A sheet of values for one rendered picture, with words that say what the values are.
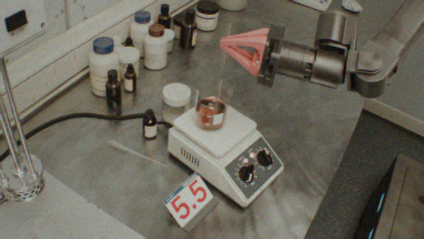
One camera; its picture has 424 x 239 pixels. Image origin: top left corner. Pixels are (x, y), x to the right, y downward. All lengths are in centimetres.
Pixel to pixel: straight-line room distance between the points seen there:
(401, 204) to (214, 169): 87
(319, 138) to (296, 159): 10
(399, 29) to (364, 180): 138
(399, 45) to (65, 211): 62
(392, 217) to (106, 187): 97
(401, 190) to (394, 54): 91
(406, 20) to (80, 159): 65
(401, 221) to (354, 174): 64
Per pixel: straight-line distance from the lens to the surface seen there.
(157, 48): 98
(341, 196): 186
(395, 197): 146
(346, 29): 68
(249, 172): 71
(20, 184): 56
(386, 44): 65
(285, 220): 75
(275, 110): 95
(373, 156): 213
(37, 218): 72
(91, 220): 70
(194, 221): 71
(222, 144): 72
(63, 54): 93
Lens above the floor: 135
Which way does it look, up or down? 42 degrees down
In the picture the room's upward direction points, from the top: 9 degrees clockwise
